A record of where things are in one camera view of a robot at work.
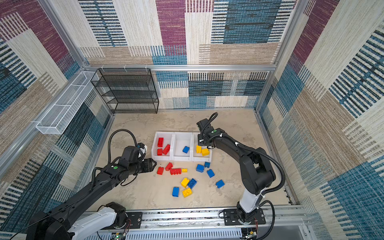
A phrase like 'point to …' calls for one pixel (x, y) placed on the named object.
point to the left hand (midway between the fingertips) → (153, 161)
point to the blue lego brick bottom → (192, 183)
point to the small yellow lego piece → (184, 170)
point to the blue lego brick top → (207, 164)
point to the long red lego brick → (160, 143)
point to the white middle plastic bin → (180, 140)
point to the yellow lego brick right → (205, 152)
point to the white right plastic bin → (198, 157)
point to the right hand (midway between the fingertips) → (205, 141)
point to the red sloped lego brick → (166, 149)
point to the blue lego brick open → (200, 168)
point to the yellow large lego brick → (198, 149)
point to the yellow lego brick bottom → (184, 182)
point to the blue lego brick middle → (210, 173)
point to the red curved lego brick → (168, 166)
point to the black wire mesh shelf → (127, 90)
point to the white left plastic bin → (155, 146)
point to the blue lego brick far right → (220, 184)
